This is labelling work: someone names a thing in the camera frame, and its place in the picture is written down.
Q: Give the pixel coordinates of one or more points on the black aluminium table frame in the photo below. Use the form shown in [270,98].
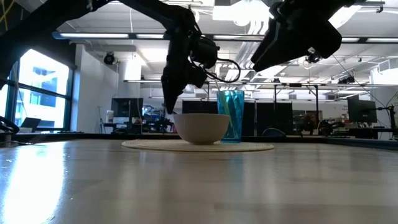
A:
[311,139]

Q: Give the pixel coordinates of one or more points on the long ceiling light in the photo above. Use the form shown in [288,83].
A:
[93,35]

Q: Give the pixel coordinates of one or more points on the black wall-mounted camera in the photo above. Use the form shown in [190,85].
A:
[109,58]

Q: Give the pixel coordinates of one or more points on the white ribbed bowl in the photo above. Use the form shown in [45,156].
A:
[201,129]

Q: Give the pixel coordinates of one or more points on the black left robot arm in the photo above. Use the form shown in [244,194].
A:
[46,21]

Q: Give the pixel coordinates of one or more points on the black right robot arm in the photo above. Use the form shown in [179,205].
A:
[348,2]

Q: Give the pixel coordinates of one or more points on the large window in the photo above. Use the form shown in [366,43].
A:
[40,93]

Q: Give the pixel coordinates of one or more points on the black table clamp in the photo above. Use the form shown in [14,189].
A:
[7,127]

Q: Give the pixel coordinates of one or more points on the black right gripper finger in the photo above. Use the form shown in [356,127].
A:
[286,43]
[265,43]

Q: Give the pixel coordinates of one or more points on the dark open laptop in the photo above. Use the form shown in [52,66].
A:
[31,122]

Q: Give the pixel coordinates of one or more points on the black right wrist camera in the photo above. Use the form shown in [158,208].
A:
[313,58]

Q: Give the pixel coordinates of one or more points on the teal transparent plastic tumbler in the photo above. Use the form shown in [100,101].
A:
[236,115]

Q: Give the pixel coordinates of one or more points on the round woven beige placemat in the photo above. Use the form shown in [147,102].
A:
[155,145]

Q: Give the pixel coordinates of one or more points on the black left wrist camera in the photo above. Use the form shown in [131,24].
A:
[205,52]

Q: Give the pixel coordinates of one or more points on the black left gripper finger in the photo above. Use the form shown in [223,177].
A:
[170,93]
[181,91]

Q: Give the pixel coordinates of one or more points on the black computer monitor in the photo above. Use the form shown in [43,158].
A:
[127,107]
[362,110]

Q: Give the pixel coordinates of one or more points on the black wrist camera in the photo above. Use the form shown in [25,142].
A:
[313,58]
[205,52]

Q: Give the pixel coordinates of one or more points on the light wooden chopstick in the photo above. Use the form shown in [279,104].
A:
[224,105]

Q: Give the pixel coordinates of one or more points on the person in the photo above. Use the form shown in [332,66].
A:
[309,123]

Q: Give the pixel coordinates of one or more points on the dark office chair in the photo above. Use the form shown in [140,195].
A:
[273,132]

